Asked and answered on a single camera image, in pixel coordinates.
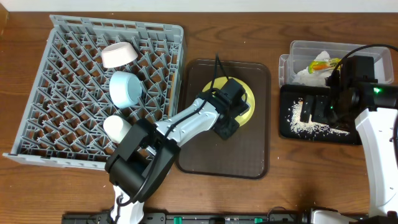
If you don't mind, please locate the yellow plate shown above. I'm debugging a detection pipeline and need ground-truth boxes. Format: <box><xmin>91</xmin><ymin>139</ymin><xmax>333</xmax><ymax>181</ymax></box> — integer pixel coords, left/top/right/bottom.
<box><xmin>197</xmin><ymin>77</ymin><xmax>255</xmax><ymax>128</ymax></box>

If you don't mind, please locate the white napkin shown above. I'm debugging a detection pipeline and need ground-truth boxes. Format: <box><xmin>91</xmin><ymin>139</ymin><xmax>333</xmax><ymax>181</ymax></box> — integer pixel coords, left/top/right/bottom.
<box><xmin>293</xmin><ymin>50</ymin><xmax>332</xmax><ymax>87</ymax></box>

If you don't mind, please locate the green snack wrapper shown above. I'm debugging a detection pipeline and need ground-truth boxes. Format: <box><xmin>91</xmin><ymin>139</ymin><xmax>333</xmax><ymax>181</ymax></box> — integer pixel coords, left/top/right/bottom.
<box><xmin>308</xmin><ymin>58</ymin><xmax>341</xmax><ymax>74</ymax></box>

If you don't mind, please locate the light blue bowl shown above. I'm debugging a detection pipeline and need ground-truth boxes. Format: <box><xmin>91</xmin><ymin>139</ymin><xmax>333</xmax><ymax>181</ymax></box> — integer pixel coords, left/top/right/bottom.
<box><xmin>109</xmin><ymin>71</ymin><xmax>142</xmax><ymax>109</ymax></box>

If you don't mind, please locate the white cup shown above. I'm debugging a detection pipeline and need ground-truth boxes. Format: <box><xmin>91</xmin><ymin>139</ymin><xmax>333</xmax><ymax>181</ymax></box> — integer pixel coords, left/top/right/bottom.
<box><xmin>103</xmin><ymin>115</ymin><xmax>132</xmax><ymax>144</ymax></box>

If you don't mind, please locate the white bowl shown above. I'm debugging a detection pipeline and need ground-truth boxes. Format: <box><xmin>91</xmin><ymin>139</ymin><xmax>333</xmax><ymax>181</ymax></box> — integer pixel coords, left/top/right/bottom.
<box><xmin>101</xmin><ymin>42</ymin><xmax>138</xmax><ymax>68</ymax></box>

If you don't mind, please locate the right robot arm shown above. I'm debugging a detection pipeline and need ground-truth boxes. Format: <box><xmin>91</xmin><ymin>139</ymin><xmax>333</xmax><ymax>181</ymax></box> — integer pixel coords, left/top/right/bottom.
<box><xmin>300</xmin><ymin>55</ymin><xmax>397</xmax><ymax>223</ymax></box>

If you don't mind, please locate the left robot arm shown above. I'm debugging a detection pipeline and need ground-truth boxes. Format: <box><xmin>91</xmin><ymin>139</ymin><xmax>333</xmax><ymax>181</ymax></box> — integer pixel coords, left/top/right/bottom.
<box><xmin>104</xmin><ymin>77</ymin><xmax>255</xmax><ymax>223</ymax></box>

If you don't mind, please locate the black waste tray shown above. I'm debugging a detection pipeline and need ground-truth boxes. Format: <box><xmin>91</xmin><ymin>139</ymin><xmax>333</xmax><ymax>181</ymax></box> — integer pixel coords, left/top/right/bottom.
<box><xmin>279</xmin><ymin>85</ymin><xmax>361</xmax><ymax>146</ymax></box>

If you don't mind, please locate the clear plastic waste bin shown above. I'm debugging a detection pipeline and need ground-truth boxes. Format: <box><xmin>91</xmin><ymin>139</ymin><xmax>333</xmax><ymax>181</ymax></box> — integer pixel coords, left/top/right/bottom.
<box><xmin>279</xmin><ymin>40</ymin><xmax>394</xmax><ymax>86</ymax></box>

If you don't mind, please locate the grey dishwasher rack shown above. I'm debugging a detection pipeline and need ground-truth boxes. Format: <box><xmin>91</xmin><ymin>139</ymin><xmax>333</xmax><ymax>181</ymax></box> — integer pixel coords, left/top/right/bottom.
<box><xmin>5</xmin><ymin>15</ymin><xmax>185</xmax><ymax>170</ymax></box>

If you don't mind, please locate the spilled rice pile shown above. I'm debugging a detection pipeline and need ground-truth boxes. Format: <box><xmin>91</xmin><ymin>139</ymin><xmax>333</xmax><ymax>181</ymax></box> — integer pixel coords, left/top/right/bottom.
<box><xmin>286</xmin><ymin>98</ymin><xmax>349</xmax><ymax>137</ymax></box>

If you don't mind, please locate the brown serving tray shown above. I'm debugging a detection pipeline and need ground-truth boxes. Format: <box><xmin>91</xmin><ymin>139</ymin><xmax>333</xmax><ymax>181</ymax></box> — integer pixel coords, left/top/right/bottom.
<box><xmin>176</xmin><ymin>61</ymin><xmax>271</xmax><ymax>179</ymax></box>

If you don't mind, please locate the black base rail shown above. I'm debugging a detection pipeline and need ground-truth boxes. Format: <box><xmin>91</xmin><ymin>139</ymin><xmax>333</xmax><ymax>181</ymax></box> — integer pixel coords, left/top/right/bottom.
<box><xmin>62</xmin><ymin>207</ymin><xmax>371</xmax><ymax>224</ymax></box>

